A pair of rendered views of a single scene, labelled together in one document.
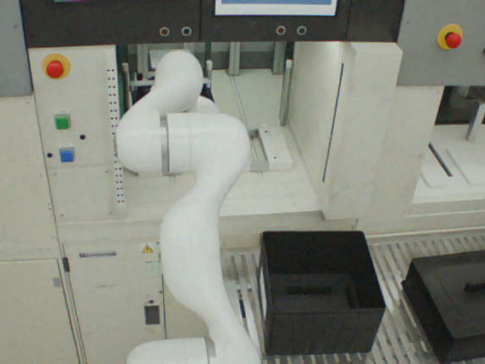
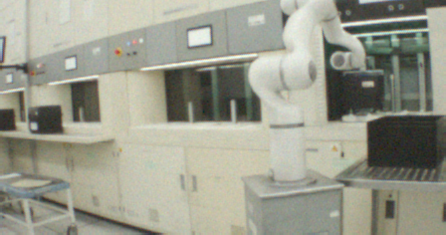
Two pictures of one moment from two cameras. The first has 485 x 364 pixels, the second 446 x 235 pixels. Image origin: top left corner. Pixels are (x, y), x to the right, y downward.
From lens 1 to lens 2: 1.24 m
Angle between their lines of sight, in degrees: 54
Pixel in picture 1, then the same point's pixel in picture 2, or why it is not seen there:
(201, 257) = (297, 22)
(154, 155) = not seen: outside the picture
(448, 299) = not seen: outside the picture
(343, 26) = (421, 2)
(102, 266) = (310, 158)
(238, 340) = (300, 47)
